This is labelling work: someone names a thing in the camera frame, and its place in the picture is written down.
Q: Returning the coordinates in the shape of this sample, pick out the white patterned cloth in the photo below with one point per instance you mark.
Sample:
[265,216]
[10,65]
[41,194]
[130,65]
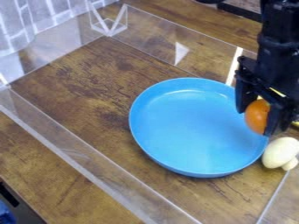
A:
[26,17]

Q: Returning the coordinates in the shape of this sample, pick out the clear acrylic enclosure wall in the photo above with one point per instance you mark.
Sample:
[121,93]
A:
[68,154]

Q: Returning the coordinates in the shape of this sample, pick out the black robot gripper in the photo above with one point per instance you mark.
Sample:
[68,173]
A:
[272,70]

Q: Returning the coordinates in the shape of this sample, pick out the black bar on floor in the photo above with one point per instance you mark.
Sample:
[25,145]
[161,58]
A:
[238,11]

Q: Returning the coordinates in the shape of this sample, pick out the orange toy ball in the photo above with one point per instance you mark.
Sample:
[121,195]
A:
[256,114]

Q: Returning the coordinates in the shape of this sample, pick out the blue round tray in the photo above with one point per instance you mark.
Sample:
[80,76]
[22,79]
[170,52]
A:
[186,127]

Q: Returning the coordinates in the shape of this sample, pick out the yellow butter box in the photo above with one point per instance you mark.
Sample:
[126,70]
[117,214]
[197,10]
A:
[295,123]

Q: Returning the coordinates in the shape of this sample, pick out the cream toy mushroom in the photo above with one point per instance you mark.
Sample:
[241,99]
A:
[280,154]

